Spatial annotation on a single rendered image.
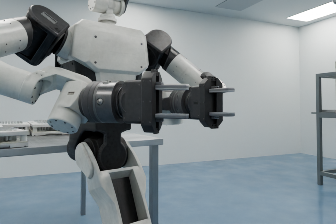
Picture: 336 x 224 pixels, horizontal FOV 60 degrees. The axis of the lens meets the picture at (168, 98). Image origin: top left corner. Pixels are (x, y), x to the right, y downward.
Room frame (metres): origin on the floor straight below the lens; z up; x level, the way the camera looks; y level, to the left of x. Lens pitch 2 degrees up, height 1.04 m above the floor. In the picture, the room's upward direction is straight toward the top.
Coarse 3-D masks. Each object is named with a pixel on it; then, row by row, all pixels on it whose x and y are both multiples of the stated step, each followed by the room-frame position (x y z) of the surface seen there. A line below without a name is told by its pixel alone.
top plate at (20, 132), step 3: (18, 129) 1.37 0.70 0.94; (21, 129) 1.37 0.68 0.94; (0, 132) 1.23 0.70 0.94; (3, 132) 1.23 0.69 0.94; (6, 132) 1.24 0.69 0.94; (9, 132) 1.25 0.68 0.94; (12, 132) 1.26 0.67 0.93; (15, 132) 1.26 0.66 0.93; (18, 132) 1.27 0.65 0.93; (21, 132) 1.28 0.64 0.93; (24, 132) 1.29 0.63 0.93; (27, 132) 1.30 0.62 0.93; (0, 135) 1.23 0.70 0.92; (3, 135) 1.23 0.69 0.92; (6, 135) 1.24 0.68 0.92; (9, 135) 1.25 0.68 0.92; (12, 135) 1.26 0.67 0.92; (15, 135) 1.26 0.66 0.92; (18, 135) 1.27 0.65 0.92
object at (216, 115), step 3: (210, 114) 0.68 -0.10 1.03; (213, 114) 0.68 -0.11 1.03; (216, 114) 0.67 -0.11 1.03; (219, 114) 0.66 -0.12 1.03; (222, 114) 0.65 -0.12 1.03; (225, 114) 0.65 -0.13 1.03; (228, 114) 0.64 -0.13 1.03; (231, 114) 0.64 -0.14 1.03; (234, 114) 0.65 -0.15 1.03; (213, 117) 0.69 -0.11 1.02; (216, 117) 0.69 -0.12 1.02
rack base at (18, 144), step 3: (18, 138) 1.40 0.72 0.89; (9, 141) 1.28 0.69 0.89; (12, 141) 1.28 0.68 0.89; (15, 141) 1.28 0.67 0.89; (18, 141) 1.28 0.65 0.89; (21, 141) 1.28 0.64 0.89; (24, 141) 1.29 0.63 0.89; (27, 141) 1.30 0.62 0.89; (0, 144) 1.23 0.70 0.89; (3, 144) 1.23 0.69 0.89; (6, 144) 1.24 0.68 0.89; (9, 144) 1.25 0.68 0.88; (12, 144) 1.26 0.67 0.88; (15, 144) 1.26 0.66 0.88; (18, 144) 1.27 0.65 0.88; (21, 144) 1.28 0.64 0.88; (24, 144) 1.29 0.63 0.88; (27, 144) 1.30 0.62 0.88; (0, 147) 1.24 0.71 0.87; (3, 147) 1.25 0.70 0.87; (6, 147) 1.25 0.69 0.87; (9, 147) 1.26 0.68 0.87; (12, 147) 1.26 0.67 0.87
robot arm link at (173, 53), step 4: (172, 48) 1.11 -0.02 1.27; (164, 52) 1.11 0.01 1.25; (168, 52) 1.12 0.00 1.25; (172, 52) 1.09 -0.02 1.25; (176, 52) 1.10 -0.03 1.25; (164, 56) 1.12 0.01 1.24; (168, 56) 1.09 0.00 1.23; (172, 56) 1.09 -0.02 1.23; (160, 60) 1.14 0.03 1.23; (164, 60) 1.13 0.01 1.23; (168, 60) 1.09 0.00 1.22; (160, 64) 1.15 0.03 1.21; (164, 64) 1.10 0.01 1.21; (168, 64) 1.09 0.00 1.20; (164, 68) 1.11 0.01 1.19
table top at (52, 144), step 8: (32, 136) 1.76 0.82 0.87; (40, 136) 1.76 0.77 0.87; (48, 136) 1.76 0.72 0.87; (56, 136) 1.76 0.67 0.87; (64, 136) 1.76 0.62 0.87; (128, 136) 1.76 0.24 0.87; (136, 136) 1.76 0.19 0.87; (144, 136) 1.76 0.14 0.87; (32, 144) 1.38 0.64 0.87; (40, 144) 1.38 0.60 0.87; (48, 144) 1.38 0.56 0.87; (56, 144) 1.38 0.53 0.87; (64, 144) 1.38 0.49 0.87; (136, 144) 1.56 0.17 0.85; (144, 144) 1.58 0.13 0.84; (152, 144) 1.61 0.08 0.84; (160, 144) 1.64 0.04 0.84; (0, 152) 1.23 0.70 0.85; (8, 152) 1.24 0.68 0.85; (16, 152) 1.26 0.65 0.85; (24, 152) 1.28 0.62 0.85; (32, 152) 1.29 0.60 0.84; (40, 152) 1.31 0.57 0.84; (48, 152) 1.33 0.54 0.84; (56, 152) 1.35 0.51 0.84
